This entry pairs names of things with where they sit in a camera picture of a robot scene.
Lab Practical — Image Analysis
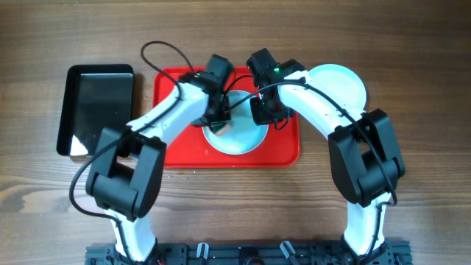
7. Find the green scouring sponge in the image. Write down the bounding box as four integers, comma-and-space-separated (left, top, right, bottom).
210, 121, 232, 136

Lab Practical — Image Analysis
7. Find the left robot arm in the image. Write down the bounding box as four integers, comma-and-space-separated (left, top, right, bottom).
85, 54, 233, 264

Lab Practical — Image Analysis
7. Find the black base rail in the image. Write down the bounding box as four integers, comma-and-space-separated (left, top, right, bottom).
85, 239, 413, 265

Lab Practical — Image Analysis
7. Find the black rectangular tray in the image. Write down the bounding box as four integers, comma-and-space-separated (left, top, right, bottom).
56, 64, 135, 156

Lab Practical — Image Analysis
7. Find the red plastic tray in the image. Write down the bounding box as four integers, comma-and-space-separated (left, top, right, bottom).
152, 67, 300, 169

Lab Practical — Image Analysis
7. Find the light blue plate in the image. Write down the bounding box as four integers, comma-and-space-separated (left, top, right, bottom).
309, 64, 367, 109
202, 100, 269, 155

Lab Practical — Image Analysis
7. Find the light blue plate top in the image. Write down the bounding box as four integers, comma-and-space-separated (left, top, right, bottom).
309, 64, 367, 109

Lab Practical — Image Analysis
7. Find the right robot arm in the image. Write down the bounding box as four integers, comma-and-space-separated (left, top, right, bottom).
246, 48, 405, 264

